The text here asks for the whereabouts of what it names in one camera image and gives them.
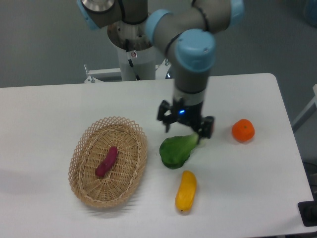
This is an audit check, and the white furniture leg right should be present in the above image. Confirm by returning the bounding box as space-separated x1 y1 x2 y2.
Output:
291 84 317 133

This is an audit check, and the green bok choy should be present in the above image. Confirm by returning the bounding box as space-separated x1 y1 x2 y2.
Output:
159 132 208 170

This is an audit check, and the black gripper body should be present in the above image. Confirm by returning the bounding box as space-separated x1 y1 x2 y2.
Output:
170 99 203 132

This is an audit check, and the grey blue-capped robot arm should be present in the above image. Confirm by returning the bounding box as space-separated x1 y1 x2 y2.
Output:
77 0 245 138

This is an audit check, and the yellow mango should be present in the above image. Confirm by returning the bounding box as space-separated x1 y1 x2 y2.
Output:
175 171 197 212

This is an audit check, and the woven wicker basket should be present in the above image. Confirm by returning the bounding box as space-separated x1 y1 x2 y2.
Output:
68 117 147 208

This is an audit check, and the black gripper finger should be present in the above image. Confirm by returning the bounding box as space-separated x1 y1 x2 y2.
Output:
197 116 214 139
157 100 177 132

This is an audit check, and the black cable on pedestal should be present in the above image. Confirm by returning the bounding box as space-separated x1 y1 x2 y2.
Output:
125 39 142 81

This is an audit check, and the black device at table edge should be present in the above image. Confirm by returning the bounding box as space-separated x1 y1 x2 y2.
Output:
298 201 317 227

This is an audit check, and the orange tangerine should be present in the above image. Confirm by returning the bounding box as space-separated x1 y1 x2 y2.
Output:
231 119 255 142

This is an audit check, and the purple sweet potato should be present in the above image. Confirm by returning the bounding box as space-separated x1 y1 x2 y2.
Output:
95 146 118 177

